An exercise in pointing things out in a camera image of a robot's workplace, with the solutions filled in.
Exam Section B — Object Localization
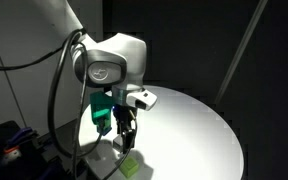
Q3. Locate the purple orange spring clamp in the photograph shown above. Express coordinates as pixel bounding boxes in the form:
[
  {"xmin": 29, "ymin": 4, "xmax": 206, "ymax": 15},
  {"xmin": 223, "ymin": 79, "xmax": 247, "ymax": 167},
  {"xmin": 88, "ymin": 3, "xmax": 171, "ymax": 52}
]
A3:
[{"xmin": 3, "ymin": 127, "xmax": 39, "ymax": 156}]

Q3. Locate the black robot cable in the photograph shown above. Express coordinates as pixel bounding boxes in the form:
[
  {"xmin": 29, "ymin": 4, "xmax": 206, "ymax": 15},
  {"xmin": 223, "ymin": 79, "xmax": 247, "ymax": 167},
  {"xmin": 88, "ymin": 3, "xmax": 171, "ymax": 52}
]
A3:
[{"xmin": 0, "ymin": 28, "xmax": 138, "ymax": 180}]

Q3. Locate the light green block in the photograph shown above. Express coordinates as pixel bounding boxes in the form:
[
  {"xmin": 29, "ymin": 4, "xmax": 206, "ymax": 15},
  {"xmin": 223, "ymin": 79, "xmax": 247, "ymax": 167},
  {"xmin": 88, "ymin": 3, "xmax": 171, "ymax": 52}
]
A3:
[{"xmin": 119, "ymin": 157, "xmax": 139, "ymax": 178}]

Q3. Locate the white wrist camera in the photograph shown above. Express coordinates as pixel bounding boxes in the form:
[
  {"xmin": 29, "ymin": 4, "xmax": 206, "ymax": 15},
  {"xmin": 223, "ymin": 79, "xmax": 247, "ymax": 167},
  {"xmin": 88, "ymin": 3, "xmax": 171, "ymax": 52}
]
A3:
[{"xmin": 126, "ymin": 89, "xmax": 157, "ymax": 111}]

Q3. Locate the gray block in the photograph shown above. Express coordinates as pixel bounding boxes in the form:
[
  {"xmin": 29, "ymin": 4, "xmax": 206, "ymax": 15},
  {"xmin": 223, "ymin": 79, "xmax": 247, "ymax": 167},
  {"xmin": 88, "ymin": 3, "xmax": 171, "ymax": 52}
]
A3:
[{"xmin": 113, "ymin": 135, "xmax": 123, "ymax": 151}]

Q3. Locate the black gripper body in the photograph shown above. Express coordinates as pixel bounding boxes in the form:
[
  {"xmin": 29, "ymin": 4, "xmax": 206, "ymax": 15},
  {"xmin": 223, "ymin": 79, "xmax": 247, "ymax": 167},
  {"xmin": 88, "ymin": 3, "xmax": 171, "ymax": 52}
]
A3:
[{"xmin": 113, "ymin": 105, "xmax": 137, "ymax": 134}]

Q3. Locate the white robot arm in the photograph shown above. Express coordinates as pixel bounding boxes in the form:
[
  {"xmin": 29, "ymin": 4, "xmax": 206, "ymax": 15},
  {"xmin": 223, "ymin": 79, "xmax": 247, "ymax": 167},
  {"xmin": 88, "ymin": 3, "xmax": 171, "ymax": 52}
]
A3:
[{"xmin": 42, "ymin": 0, "xmax": 157, "ymax": 157}]

